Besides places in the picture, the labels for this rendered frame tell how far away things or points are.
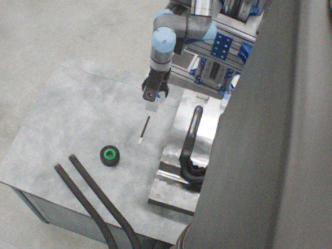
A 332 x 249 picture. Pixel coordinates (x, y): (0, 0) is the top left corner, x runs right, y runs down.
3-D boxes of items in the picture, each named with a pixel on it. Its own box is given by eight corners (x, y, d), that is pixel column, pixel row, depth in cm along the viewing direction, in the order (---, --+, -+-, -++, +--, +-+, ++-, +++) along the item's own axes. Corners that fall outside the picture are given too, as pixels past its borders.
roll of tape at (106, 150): (96, 155, 139) (96, 151, 136) (112, 145, 142) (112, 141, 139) (107, 170, 136) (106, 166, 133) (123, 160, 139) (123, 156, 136)
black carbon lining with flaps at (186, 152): (194, 106, 147) (198, 93, 139) (229, 118, 146) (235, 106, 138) (171, 180, 130) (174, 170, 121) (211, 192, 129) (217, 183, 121)
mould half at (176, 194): (181, 100, 156) (186, 82, 144) (236, 117, 155) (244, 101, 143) (147, 202, 132) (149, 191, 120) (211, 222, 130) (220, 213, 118)
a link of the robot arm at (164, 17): (183, 24, 123) (183, 45, 118) (152, 21, 122) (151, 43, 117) (186, 9, 116) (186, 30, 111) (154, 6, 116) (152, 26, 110)
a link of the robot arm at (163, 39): (177, 25, 109) (177, 43, 105) (172, 47, 119) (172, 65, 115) (153, 23, 109) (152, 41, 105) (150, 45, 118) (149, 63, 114)
